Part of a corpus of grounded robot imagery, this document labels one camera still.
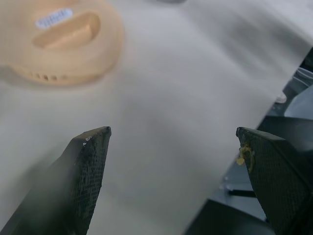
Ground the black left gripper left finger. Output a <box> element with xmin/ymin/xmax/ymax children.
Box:
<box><xmin>0</xmin><ymin>126</ymin><xmax>112</xmax><ymax>235</ymax></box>

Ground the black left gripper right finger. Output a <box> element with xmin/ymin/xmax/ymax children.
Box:
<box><xmin>235</xmin><ymin>126</ymin><xmax>313</xmax><ymax>235</ymax></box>

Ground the beige round juicer lid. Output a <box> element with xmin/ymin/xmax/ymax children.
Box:
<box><xmin>0</xmin><ymin>0</ymin><xmax>125</xmax><ymax>87</ymax></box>

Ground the small white rounded object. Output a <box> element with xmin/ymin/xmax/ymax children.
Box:
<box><xmin>275</xmin><ymin>92</ymin><xmax>288</xmax><ymax>104</ymax></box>

